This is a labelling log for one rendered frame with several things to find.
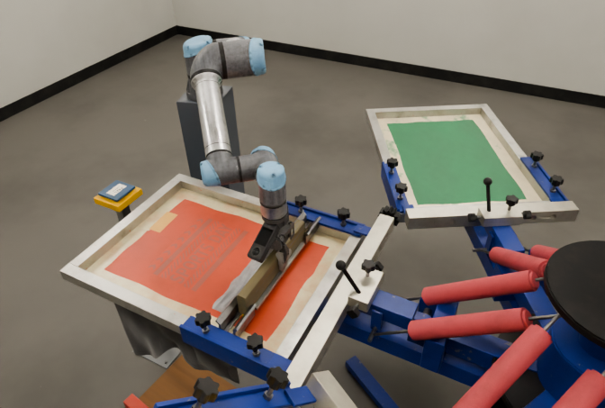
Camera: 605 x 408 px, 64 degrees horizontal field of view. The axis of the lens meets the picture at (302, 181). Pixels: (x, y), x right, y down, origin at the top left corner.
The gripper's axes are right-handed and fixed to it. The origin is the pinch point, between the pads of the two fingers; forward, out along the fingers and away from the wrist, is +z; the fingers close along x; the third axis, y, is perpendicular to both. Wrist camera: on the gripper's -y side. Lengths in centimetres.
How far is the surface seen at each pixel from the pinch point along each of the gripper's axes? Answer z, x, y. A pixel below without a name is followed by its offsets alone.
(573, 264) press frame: -31, -74, 4
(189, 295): 5.3, 20.0, -17.1
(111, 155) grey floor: 101, 233, 131
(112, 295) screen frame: 2.2, 38.5, -29.2
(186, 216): 5.3, 44.2, 12.2
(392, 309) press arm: -3.2, -38.0, -2.0
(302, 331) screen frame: 1.9, -17.6, -15.8
